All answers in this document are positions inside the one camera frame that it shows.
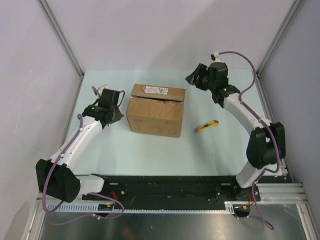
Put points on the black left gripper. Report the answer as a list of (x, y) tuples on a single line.
[(118, 117)]

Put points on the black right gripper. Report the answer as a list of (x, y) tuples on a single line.
[(201, 70)]

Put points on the brown cardboard express box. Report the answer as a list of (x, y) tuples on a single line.
[(156, 114)]

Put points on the yellow utility knife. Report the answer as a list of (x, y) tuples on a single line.
[(206, 125)]

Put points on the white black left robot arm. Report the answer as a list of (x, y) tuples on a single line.
[(55, 176)]

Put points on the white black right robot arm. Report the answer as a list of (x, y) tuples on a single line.
[(267, 143)]

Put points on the white shipping label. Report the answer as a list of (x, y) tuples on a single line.
[(155, 90)]

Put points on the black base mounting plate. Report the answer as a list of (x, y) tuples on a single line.
[(221, 188)]

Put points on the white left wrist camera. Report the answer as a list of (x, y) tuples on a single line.
[(98, 91)]

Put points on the right aluminium frame post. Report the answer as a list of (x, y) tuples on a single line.
[(282, 30)]

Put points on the aluminium frame post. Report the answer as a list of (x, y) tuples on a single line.
[(58, 31), (282, 30)]

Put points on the left aluminium frame post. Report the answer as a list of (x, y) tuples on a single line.
[(58, 31)]

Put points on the aluminium frame rail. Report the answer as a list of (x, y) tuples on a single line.
[(283, 190)]

